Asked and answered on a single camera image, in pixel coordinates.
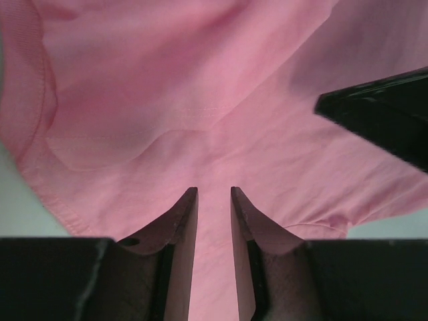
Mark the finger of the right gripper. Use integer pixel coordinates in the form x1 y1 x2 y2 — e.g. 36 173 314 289
314 67 427 173

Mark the pink t shirt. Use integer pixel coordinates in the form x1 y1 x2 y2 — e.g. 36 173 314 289
1 1 427 320

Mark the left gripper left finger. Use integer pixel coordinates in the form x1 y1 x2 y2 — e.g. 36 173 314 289
1 187 198 320

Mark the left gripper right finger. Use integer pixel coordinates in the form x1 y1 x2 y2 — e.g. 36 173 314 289
231 187 427 320

